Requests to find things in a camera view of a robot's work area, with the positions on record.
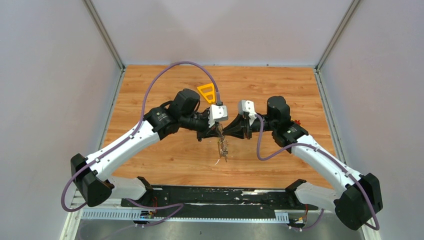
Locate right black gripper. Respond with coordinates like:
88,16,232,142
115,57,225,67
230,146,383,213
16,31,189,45
221,114,276,140

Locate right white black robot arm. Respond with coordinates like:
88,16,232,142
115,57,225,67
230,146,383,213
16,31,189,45
223,96,383,231

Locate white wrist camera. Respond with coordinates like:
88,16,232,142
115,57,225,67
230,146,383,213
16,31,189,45
237,99,257,125
208,104,229,128

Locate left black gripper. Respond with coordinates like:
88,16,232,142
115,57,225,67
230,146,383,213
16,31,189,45
180,110,222,143

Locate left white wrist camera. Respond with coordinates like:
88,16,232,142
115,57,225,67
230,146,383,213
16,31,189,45
208,104,229,128

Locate grey slotted cable duct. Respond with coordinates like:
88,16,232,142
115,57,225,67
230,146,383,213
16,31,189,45
81,209,290,223

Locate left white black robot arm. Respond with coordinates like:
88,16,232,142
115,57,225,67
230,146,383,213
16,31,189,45
70,88,228,207

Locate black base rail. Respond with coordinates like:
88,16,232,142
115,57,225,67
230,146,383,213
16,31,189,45
136,185,318,220

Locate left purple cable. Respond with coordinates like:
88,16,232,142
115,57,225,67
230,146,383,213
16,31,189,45
60,61,222,228

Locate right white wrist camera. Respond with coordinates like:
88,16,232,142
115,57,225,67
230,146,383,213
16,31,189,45
237,99,257,125

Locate yellow triangular plastic piece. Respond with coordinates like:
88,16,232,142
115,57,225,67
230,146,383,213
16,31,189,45
196,83,216,104

